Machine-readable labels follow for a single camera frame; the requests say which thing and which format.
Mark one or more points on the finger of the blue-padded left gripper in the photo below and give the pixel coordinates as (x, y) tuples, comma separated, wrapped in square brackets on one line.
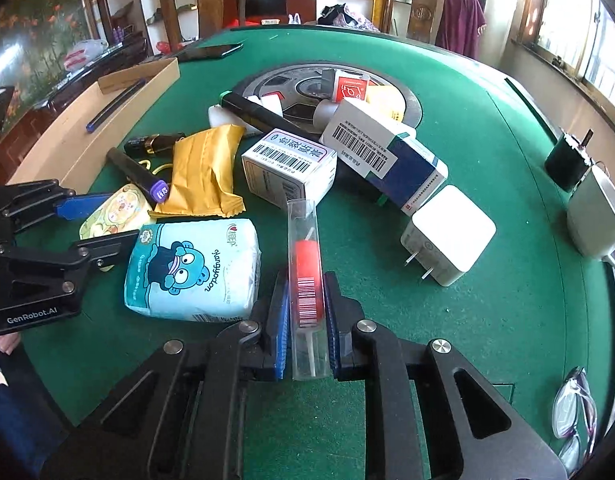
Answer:
[(107, 250), (80, 207)]

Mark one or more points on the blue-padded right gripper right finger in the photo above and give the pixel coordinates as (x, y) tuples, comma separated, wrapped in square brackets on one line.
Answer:
[(342, 315)]

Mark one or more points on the eyeglasses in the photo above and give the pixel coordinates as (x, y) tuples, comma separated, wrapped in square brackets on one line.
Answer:
[(574, 420)]

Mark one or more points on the person's left hand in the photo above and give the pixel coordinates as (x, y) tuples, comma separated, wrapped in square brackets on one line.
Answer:
[(9, 342)]

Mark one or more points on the white medicine box purple label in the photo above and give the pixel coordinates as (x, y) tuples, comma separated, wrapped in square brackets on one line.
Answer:
[(282, 167)]

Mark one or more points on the purple-capped black marker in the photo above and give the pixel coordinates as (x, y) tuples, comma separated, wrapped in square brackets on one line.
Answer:
[(153, 187)]

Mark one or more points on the maroon cloth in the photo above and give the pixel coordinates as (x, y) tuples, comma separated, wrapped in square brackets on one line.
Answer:
[(461, 24)]

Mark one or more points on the black smartphone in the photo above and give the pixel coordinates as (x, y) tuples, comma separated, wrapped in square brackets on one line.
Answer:
[(210, 53)]

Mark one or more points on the white power adapter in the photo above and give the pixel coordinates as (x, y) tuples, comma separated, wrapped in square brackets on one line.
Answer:
[(447, 235)]

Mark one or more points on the yellow-green cartoon tin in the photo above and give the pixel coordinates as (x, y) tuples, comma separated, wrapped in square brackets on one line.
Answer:
[(125, 210)]

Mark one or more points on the blue cartoon tissue pack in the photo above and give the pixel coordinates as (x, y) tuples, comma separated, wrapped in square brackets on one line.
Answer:
[(194, 271)]

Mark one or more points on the black cylindrical motor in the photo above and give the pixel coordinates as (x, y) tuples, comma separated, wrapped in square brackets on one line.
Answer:
[(568, 161)]

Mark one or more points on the yellow foil snack bag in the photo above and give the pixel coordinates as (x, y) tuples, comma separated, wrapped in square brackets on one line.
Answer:
[(203, 176)]

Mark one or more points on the black folding table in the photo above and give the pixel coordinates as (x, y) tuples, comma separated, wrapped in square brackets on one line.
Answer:
[(132, 50)]

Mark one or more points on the grey box red end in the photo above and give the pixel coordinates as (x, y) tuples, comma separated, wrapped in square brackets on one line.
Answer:
[(337, 85)]

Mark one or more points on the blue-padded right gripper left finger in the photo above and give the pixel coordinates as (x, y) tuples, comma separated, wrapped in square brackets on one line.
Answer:
[(273, 315)]

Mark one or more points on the wooden chair with maroon cloth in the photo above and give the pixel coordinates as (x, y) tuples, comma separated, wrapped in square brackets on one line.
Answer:
[(420, 19)]

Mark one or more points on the black gold lipstick tube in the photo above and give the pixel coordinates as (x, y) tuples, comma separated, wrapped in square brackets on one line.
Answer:
[(155, 145)]

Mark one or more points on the white red plastic bag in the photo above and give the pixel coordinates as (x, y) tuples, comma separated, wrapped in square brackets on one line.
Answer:
[(84, 52)]

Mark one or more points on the white ceramic mug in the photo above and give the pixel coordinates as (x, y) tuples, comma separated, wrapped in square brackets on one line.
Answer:
[(591, 216)]

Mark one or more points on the flower landscape painting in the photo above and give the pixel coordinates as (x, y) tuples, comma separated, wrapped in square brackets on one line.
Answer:
[(35, 37)]

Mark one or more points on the white and blue medicine box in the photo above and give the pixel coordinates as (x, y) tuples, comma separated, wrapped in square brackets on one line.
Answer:
[(385, 153)]

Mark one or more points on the pile of clothes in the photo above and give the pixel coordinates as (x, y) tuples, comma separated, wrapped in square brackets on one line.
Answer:
[(341, 15)]

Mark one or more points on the green-capped black marker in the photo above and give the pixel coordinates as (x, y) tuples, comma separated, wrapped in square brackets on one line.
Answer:
[(260, 117)]

